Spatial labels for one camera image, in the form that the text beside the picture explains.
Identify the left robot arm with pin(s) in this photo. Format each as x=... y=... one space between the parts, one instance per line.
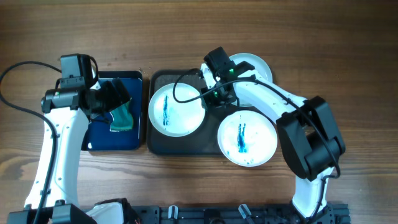
x=67 y=111

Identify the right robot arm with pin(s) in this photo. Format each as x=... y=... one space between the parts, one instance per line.
x=310 y=140

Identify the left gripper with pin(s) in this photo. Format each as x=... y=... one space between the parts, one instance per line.
x=107 y=89

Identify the black water tray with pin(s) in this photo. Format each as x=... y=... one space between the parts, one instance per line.
x=99 y=136

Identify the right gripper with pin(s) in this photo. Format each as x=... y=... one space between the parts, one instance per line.
x=218 y=101

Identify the green sponge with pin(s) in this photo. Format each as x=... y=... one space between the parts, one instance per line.
x=122 y=118

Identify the white plate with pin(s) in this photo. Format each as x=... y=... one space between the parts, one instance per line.
x=247 y=138
x=258 y=63
x=175 y=119

